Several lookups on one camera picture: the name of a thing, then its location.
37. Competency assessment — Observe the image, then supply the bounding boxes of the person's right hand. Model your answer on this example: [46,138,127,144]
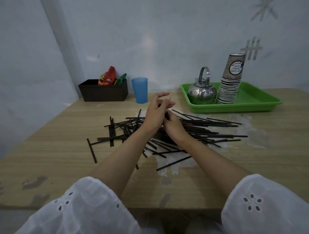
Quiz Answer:
[163,110,192,146]

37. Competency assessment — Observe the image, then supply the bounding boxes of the pile of black straws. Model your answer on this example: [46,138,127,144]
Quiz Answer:
[87,109,248,171]

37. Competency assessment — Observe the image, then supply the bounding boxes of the green snack packet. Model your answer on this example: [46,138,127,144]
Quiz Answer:
[114,73,127,85]

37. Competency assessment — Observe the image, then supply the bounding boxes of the steel kettle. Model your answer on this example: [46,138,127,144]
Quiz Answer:
[187,67,217,105]

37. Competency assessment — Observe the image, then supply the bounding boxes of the stack of printed paper cups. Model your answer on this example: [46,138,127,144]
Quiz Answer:
[216,54,246,105]

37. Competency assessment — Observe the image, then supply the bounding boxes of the person's left hand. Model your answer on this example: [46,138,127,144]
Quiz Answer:
[142,92,176,132]

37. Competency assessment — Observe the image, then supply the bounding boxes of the white sleeve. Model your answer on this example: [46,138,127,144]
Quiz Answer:
[14,176,143,234]
[221,174,309,234]

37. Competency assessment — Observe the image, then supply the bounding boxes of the red snack packet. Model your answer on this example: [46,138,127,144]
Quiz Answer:
[98,66,118,85]

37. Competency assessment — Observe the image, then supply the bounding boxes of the person's left forearm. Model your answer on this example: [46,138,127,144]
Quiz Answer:
[89,122,160,197]

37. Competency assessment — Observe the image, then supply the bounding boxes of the green plastic tray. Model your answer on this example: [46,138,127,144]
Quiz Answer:
[181,82,283,114]

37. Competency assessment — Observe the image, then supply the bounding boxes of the white right sleeve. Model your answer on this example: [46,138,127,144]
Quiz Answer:
[221,174,309,234]

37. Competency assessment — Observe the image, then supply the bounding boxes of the white left sleeve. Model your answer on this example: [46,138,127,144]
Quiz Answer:
[14,176,143,234]

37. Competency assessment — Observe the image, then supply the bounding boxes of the blue plastic cup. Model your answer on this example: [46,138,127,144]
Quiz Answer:
[131,77,148,104]

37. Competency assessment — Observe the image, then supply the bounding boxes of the person's right forearm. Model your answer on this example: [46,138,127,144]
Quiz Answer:
[177,135,253,193]

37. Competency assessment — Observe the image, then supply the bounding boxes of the black rectangular box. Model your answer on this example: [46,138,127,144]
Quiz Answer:
[78,79,128,102]

